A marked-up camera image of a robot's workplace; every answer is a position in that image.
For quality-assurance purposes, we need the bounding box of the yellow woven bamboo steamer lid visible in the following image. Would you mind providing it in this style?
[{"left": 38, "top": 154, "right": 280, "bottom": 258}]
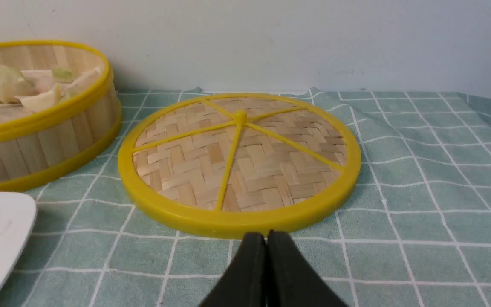
[{"left": 118, "top": 93, "right": 362, "bottom": 239}]

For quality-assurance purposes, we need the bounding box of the cream white steamed dumpling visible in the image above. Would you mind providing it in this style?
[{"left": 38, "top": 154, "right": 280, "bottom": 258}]
[{"left": 15, "top": 84, "right": 63, "bottom": 113}]

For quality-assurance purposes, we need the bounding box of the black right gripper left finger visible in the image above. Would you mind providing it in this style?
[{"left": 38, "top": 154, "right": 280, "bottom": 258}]
[{"left": 200, "top": 232, "right": 267, "bottom": 307}]

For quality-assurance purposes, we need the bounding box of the pale green steamed dumpling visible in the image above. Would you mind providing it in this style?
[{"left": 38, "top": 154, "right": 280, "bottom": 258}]
[{"left": 0, "top": 65, "right": 36, "bottom": 104}]

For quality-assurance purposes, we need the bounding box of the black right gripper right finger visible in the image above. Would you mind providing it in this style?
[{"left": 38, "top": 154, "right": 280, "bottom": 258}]
[{"left": 267, "top": 230, "right": 347, "bottom": 307}]

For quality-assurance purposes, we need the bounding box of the yellow bamboo steamer basket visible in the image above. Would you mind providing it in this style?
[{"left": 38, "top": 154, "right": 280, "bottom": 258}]
[{"left": 0, "top": 40, "right": 121, "bottom": 191}]

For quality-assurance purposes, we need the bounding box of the small green steamed dumpling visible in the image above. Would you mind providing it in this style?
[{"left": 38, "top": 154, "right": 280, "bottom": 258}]
[{"left": 51, "top": 67, "right": 76, "bottom": 84}]

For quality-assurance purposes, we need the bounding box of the green checkered tablecloth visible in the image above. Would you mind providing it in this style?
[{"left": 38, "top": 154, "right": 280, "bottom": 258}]
[{"left": 0, "top": 88, "right": 491, "bottom": 307}]

